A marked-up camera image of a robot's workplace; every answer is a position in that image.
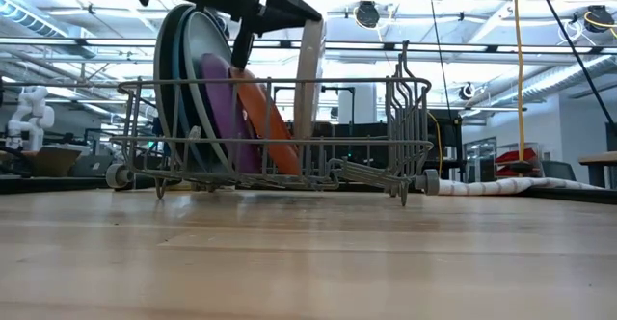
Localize beige plate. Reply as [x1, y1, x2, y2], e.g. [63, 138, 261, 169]
[292, 18, 328, 142]

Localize light blue plate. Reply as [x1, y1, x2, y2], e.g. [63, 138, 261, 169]
[181, 9, 237, 174]

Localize orange plate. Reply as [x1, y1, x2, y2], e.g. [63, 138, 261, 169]
[229, 66, 303, 176]

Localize purple plate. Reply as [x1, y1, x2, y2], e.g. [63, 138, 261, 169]
[198, 52, 261, 175]

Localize dark blue plate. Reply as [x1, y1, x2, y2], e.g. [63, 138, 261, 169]
[171, 5, 208, 172]

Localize grey wire dish rack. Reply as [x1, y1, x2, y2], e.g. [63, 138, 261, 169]
[104, 40, 441, 208]

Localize large grey plate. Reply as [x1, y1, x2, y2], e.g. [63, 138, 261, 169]
[152, 3, 197, 167]

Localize long ceiling light fixture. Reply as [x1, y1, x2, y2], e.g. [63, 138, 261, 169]
[0, 38, 617, 55]

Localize black cabinet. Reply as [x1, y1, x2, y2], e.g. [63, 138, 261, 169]
[428, 109, 464, 181]

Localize red storage bins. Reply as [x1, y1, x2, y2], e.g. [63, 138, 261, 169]
[495, 147, 539, 177]

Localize white striped towel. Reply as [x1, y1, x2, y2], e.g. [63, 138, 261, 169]
[436, 176, 606, 198]

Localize cardboard box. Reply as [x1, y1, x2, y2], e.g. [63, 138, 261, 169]
[21, 145, 83, 177]

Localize dark office chair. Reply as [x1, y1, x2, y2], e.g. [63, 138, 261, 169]
[540, 159, 577, 182]

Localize wooden table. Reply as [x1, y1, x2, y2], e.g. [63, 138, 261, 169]
[577, 150, 617, 189]

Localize black ceiling cable reel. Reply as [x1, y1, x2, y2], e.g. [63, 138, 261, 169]
[457, 81, 477, 102]
[583, 4, 616, 35]
[354, 0, 382, 30]

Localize thin black hanging cable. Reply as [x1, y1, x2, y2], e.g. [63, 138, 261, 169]
[426, 0, 457, 123]

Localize thin yellow cable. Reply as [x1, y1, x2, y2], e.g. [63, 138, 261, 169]
[426, 110, 443, 177]

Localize yellow hanging cable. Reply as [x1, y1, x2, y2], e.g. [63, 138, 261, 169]
[511, 0, 527, 167]

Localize black cable adapter block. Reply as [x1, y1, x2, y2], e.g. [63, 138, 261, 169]
[508, 159, 534, 175]

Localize thick black hanging cable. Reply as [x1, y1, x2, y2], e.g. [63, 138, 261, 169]
[529, 0, 617, 131]

